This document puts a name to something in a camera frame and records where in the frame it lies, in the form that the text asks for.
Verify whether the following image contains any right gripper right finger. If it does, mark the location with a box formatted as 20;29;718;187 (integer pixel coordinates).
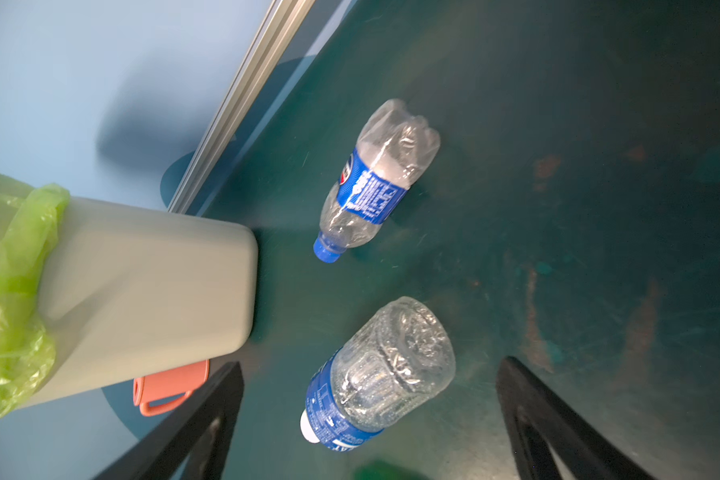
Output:
496;356;652;479

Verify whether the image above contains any green bin liner bag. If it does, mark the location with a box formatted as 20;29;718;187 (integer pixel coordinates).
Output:
0;174;71;418

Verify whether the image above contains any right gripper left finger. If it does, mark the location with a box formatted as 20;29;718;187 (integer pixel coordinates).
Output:
97;362;245;480

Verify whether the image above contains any small blue label bottle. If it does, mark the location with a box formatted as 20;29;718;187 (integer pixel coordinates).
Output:
313;99;441;263

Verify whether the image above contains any aluminium frame rail back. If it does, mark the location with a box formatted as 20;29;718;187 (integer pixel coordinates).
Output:
168;0;314;214

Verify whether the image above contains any pink watering can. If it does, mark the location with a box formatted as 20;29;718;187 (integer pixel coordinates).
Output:
133;360;210;417

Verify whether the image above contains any white plastic waste bin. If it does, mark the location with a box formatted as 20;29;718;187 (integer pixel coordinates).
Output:
30;197;259;405

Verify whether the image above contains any blue label white cap bottle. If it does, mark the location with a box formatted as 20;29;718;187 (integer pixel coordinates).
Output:
299;296;456;452

